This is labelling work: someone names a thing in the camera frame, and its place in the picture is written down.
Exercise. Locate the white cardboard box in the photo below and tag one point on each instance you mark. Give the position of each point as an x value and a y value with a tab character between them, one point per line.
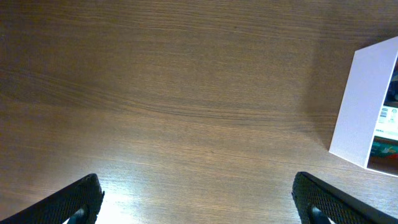
362	106

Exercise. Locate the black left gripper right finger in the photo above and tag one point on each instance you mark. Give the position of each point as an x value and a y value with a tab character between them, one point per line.
319	202

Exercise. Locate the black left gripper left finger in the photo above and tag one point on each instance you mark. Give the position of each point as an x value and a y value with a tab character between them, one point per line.
79	202

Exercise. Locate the green white soap box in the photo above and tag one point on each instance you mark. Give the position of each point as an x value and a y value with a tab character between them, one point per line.
386	126

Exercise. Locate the green red toothpaste tube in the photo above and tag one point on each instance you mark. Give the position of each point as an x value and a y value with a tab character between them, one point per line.
383	150

